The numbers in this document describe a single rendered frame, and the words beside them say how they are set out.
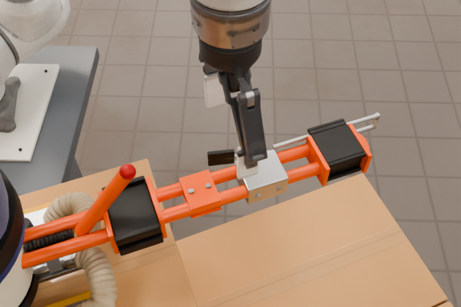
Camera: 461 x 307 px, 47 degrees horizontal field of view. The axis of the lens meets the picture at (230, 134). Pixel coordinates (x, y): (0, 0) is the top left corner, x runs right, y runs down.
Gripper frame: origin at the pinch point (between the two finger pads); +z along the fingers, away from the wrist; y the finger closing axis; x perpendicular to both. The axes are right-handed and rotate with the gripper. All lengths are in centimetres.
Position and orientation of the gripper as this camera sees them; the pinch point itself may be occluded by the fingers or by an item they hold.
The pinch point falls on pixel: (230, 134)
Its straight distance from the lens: 78.0
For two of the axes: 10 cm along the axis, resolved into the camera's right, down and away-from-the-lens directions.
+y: 3.5, 7.4, -5.7
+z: 0.0, 6.1, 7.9
